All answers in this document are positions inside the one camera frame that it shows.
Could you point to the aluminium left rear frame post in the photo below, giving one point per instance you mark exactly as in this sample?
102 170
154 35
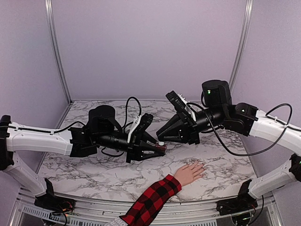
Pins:
55 47

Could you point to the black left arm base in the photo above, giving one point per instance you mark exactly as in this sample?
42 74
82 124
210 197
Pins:
50 201

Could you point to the aluminium right rear frame post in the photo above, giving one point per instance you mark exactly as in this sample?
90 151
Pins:
242 42

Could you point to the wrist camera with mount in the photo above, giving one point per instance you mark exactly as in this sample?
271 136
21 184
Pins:
139 126
180 104

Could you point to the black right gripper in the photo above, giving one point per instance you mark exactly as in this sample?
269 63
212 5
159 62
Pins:
187 127

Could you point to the person's bare hand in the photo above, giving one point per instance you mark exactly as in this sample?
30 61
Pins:
189 173

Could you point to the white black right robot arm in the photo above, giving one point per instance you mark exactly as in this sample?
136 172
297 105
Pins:
245 119

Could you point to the red glitter nail polish bottle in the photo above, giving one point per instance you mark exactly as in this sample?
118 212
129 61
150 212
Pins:
162 148

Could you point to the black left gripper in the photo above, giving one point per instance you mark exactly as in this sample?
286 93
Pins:
137 150

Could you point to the red black plaid sleeve forearm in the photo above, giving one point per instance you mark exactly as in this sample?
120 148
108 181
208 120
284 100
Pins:
151 201

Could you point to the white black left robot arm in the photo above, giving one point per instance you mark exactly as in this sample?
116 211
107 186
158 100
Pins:
101 130

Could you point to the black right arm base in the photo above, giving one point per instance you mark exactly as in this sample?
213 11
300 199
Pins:
243 202

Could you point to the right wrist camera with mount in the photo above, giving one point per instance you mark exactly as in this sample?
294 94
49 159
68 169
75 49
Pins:
180 104

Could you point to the aluminium frame post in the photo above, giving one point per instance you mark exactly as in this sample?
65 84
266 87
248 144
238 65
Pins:
242 42
55 47

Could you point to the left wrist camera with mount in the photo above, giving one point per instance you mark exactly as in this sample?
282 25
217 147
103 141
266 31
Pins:
139 126

